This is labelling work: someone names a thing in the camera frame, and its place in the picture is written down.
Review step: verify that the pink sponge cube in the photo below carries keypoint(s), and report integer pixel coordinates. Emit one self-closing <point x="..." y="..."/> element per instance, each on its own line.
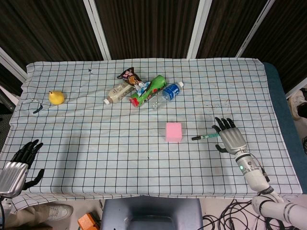
<point x="173" y="132"/>

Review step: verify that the beige trouser leg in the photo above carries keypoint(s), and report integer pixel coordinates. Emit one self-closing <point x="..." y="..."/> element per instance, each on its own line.
<point x="31" y="218"/>

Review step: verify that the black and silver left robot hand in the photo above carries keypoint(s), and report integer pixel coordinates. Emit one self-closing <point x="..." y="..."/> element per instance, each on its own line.
<point x="13" y="175"/>

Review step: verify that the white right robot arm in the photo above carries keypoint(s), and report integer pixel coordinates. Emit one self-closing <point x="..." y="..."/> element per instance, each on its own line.
<point x="257" y="179"/>

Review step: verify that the clear water bottle blue label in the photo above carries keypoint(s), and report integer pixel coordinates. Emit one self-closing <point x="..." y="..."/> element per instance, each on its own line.
<point x="171" y="92"/>

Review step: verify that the white partition frame post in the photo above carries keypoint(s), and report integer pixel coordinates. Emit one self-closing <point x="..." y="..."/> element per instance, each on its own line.
<point x="197" y="28"/>
<point x="254" y="26"/>
<point x="12" y="63"/>
<point x="98" y="28"/>

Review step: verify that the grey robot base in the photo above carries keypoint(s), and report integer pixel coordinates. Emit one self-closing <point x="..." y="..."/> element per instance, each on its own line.
<point x="151" y="210"/>

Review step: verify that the green bottle red cap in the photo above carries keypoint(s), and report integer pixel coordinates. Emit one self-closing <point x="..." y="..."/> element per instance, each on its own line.
<point x="154" y="88"/>

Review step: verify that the green marker pen black cap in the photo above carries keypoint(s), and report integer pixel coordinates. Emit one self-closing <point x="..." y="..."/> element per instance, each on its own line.
<point x="206" y="136"/>

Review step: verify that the yellow pear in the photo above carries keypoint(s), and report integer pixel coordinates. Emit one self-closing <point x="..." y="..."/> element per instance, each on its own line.
<point x="56" y="97"/>

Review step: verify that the white shoe dark opening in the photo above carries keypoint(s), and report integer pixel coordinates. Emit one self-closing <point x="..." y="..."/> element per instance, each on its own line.
<point x="297" y="103"/>

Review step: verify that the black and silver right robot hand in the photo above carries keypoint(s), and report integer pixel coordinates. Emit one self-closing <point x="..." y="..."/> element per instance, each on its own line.
<point x="231" y="140"/>

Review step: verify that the white sneaker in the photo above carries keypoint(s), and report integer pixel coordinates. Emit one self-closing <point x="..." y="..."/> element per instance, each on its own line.
<point x="60" y="212"/>

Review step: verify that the orange device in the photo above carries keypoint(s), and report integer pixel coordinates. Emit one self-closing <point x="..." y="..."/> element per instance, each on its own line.
<point x="87" y="221"/>

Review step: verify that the white checked tablecloth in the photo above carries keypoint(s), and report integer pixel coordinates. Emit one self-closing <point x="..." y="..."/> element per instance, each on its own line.
<point x="96" y="143"/>

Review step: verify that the blue white candy wrapper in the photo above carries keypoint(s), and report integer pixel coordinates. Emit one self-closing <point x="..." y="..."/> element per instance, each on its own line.
<point x="141" y="87"/>

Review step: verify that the beige milk tea bottle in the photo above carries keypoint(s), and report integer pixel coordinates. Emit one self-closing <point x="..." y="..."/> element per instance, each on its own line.
<point x="118" y="92"/>

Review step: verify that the brown snack bag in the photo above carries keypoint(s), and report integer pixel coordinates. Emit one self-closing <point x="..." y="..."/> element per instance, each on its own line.
<point x="130" y="77"/>

